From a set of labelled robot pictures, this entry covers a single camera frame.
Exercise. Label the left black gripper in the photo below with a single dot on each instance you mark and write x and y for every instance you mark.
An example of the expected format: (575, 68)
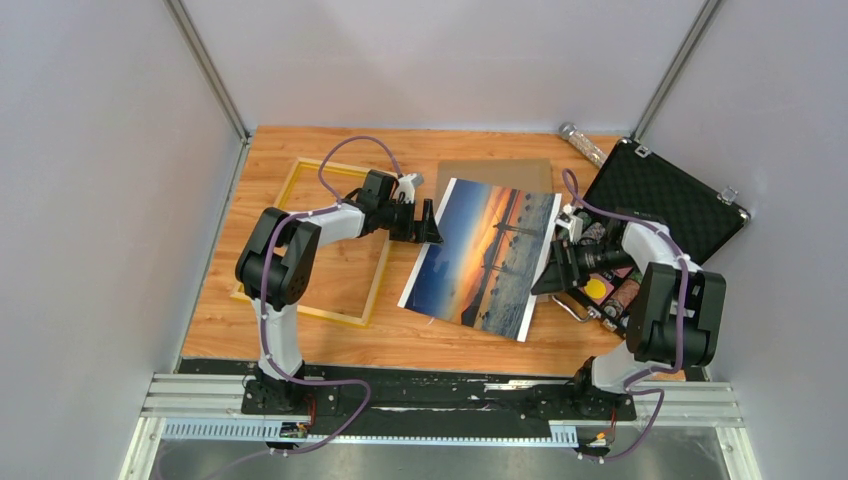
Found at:
(419, 232)

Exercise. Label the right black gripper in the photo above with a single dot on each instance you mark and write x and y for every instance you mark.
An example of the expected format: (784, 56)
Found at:
(553, 278)

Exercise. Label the yellow wooden picture frame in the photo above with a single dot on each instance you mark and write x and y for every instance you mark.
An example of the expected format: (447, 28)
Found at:
(311, 311)

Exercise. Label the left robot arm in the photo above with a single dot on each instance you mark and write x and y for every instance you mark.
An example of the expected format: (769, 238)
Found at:
(279, 384)

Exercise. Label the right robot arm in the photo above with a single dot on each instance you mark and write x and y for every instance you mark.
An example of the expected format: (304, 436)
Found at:
(674, 317)

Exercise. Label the sunset landscape photo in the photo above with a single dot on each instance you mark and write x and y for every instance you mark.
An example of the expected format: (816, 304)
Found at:
(492, 314)

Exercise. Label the yellow round chip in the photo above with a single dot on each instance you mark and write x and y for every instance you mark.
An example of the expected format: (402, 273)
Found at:
(596, 289)

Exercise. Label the brown cardboard backing board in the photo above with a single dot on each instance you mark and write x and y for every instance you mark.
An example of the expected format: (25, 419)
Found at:
(517, 173)

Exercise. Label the black aluminium chip case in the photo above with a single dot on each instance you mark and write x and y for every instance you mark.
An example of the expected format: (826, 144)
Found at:
(636, 181)

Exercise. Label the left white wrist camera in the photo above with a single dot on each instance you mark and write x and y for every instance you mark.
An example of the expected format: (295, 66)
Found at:
(406, 188)

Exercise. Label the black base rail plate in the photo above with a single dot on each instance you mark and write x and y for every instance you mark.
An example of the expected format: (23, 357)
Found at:
(402, 404)

